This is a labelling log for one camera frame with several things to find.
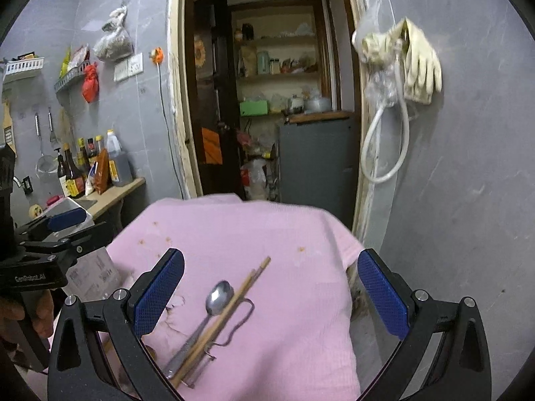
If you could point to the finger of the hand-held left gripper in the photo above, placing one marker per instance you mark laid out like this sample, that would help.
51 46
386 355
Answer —
79 244
67 218

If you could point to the silver spoon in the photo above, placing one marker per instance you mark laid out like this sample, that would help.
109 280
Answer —
219 296

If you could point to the clear plastic bag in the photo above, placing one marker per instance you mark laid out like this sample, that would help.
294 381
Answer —
378 85

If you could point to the person's left hand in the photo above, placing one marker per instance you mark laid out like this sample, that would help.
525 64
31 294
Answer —
41 321

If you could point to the green box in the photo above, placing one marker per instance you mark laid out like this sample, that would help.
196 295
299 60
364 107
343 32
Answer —
253 108

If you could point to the metal strainer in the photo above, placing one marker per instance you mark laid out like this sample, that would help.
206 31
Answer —
45 165

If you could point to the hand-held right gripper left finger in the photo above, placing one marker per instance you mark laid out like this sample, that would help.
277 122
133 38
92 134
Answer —
161 292

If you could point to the white wall rack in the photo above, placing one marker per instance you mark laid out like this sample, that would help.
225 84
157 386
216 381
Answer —
25 67

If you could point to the orange seasoning packet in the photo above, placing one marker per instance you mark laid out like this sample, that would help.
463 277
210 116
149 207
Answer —
102 173

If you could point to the dark wooden door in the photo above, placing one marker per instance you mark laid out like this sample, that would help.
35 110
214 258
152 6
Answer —
209 104

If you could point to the grey wall rack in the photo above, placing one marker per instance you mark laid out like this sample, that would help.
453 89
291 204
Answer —
71 77

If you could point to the metal pot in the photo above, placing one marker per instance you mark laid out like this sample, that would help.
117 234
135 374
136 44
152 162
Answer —
317 103

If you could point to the white printed carton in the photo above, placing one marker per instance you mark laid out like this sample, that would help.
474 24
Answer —
96 271

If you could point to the pink floral cloth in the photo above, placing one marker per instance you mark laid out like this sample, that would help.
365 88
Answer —
271 238

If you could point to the white plastic bag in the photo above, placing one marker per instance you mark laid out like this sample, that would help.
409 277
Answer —
255 179

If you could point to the white wall socket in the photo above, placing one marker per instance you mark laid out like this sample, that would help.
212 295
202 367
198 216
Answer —
128 67

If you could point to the wooden counter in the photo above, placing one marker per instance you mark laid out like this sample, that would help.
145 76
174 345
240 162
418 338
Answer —
121 190

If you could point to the metal spatula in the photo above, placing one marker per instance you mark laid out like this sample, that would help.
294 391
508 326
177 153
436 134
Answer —
52 135

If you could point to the red plastic bag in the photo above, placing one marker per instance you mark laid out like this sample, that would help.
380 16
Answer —
90 83

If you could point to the dark sauce bottle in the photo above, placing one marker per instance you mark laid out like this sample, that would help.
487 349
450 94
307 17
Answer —
74 179

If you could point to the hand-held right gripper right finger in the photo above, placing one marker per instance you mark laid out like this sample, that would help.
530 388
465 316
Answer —
382 292

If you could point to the bag of dried goods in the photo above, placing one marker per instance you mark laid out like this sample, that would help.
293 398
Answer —
113 41

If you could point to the dark grey cabinet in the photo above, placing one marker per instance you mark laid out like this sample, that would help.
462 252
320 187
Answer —
317 163

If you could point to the wooden shelf unit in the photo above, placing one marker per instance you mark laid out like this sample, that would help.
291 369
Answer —
276 77

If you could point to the wooden chopstick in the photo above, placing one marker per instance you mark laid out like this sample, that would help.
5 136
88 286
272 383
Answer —
221 321
239 290

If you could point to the clear oil bottle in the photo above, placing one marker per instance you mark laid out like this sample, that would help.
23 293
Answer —
119 163

